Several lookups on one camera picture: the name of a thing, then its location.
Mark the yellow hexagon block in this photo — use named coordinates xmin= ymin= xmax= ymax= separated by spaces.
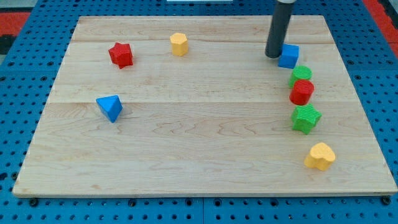
xmin=170 ymin=32 xmax=188 ymax=56

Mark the wooden board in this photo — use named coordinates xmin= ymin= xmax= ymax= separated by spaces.
xmin=12 ymin=16 xmax=397 ymax=198

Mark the blue triangle block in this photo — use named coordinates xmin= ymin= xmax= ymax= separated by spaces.
xmin=96 ymin=95 xmax=123 ymax=123

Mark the red star block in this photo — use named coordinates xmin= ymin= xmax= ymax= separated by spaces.
xmin=108 ymin=42 xmax=134 ymax=69

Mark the red cylinder block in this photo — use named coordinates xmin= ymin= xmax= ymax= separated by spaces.
xmin=289 ymin=80 xmax=315 ymax=106

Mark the green star block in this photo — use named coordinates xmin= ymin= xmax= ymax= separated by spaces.
xmin=291 ymin=103 xmax=322 ymax=135

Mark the blue cube block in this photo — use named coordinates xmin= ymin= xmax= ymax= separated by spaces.
xmin=278 ymin=44 xmax=299 ymax=68

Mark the green cylinder block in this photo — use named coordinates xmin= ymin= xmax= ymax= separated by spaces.
xmin=288 ymin=65 xmax=313 ymax=88

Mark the yellow heart block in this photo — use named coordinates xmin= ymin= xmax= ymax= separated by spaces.
xmin=303 ymin=142 xmax=336 ymax=171

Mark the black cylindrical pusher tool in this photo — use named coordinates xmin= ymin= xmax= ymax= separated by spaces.
xmin=265 ymin=0 xmax=295 ymax=58

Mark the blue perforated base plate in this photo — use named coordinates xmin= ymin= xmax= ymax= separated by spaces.
xmin=1 ymin=0 xmax=397 ymax=223

